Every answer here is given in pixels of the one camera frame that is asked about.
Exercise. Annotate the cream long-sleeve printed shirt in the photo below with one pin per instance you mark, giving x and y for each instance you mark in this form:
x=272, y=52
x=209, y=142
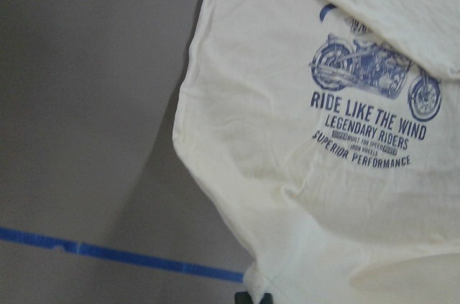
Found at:
x=326, y=133

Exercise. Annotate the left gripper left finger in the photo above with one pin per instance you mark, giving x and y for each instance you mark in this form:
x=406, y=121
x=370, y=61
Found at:
x=242, y=298

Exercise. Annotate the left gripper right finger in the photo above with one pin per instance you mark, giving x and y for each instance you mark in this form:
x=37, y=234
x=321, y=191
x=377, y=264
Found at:
x=267, y=299

